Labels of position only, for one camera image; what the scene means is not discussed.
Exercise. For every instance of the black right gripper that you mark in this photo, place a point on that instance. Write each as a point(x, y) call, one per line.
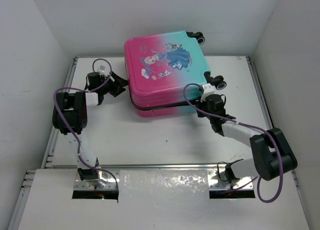
point(200, 103)

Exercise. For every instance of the silver mounting rail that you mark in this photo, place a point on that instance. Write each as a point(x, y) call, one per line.
point(107, 183)

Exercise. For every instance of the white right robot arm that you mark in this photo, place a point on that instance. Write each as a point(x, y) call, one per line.
point(271, 152)

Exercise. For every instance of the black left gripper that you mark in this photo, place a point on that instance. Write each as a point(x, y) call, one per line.
point(118, 84)

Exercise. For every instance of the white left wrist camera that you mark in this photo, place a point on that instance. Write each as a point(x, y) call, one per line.
point(102, 70)

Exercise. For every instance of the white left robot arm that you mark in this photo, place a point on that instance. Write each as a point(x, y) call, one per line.
point(70, 117)

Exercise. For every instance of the teal suitcase with grey lining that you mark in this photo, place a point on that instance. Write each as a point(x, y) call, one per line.
point(165, 70)

